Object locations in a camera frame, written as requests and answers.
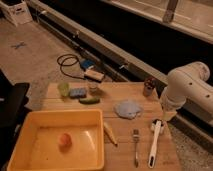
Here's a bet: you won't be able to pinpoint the blue power adapter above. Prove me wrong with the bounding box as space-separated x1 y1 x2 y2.
80 59 94 70

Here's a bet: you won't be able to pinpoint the metal fork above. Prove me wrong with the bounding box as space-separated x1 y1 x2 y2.
133 129 140 168

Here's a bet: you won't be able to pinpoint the light blue cloth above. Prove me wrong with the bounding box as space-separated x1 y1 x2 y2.
114 100 143 120

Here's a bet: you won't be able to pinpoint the wooden board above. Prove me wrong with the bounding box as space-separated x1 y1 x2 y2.
42 82 181 171

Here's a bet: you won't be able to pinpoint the clear glass jar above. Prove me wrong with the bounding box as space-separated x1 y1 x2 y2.
88 80 99 93

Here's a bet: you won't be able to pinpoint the green plastic cup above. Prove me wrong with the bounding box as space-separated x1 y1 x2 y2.
57 82 69 97

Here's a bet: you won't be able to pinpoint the green cucumber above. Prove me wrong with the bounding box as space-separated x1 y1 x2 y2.
79 97 100 104

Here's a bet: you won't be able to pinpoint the brown cup with pens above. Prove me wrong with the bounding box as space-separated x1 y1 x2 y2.
143 78 156 97

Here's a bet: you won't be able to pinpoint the black cable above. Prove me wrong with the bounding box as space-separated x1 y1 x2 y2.
56 53 86 80

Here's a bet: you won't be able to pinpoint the yellow plastic tub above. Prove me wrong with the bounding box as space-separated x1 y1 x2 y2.
7 109 104 171

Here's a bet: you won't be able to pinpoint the black chair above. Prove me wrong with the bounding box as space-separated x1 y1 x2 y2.
0 69 30 168

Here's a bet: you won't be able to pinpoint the orange fruit in tub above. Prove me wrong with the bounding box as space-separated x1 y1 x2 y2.
58 133 72 147

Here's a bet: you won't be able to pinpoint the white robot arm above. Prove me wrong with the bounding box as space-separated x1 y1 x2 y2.
160 61 213 121

